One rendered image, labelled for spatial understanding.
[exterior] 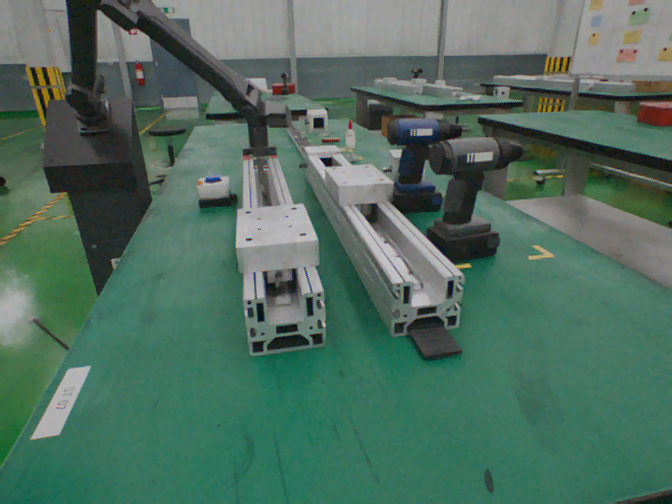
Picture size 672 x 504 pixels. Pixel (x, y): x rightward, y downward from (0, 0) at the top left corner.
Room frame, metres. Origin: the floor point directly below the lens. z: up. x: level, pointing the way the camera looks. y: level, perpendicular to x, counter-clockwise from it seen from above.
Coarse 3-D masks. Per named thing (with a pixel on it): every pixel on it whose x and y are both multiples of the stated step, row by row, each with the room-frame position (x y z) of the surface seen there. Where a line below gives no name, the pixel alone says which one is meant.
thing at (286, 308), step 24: (264, 192) 0.99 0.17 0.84; (288, 192) 0.90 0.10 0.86; (264, 288) 0.48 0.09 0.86; (288, 288) 0.52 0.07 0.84; (312, 288) 0.47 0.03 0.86; (264, 312) 0.45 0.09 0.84; (288, 312) 0.48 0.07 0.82; (312, 312) 0.47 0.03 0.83; (264, 336) 0.45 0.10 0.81; (288, 336) 0.48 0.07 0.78; (312, 336) 0.48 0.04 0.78
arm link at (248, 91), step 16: (112, 0) 1.00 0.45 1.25; (144, 0) 1.06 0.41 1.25; (112, 16) 1.01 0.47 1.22; (128, 16) 1.01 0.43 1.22; (144, 16) 1.04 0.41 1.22; (160, 16) 1.08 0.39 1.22; (144, 32) 1.07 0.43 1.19; (160, 32) 1.07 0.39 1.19; (176, 32) 1.09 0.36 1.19; (176, 48) 1.10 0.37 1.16; (192, 48) 1.11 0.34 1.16; (192, 64) 1.13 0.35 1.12; (208, 64) 1.14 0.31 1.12; (208, 80) 1.17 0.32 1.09; (224, 80) 1.16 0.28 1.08; (240, 80) 1.21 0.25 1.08; (224, 96) 1.20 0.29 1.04; (240, 96) 1.19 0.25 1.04; (256, 96) 1.23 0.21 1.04; (240, 112) 1.23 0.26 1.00; (256, 112) 1.22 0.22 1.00
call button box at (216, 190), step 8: (208, 184) 1.06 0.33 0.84; (216, 184) 1.06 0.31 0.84; (224, 184) 1.07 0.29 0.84; (200, 192) 1.05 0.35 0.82; (208, 192) 1.06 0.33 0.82; (216, 192) 1.06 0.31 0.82; (224, 192) 1.06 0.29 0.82; (200, 200) 1.05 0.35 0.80; (208, 200) 1.06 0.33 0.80; (216, 200) 1.06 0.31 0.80; (224, 200) 1.06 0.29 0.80
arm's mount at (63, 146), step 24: (48, 120) 1.33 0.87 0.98; (72, 120) 1.34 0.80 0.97; (120, 120) 1.36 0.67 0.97; (48, 144) 1.27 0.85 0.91; (72, 144) 1.28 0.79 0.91; (96, 144) 1.29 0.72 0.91; (120, 144) 1.30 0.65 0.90; (48, 168) 1.22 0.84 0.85; (72, 168) 1.23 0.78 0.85; (96, 168) 1.25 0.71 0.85; (120, 168) 1.26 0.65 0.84; (144, 168) 1.41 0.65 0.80
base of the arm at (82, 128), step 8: (104, 104) 1.38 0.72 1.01; (80, 112) 1.29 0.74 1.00; (96, 112) 1.30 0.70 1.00; (104, 112) 1.33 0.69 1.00; (80, 120) 1.31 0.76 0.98; (88, 120) 1.30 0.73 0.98; (96, 120) 1.30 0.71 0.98; (104, 120) 1.33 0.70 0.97; (80, 128) 1.31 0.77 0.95; (88, 128) 1.31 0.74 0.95; (96, 128) 1.31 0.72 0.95; (104, 128) 1.33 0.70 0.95
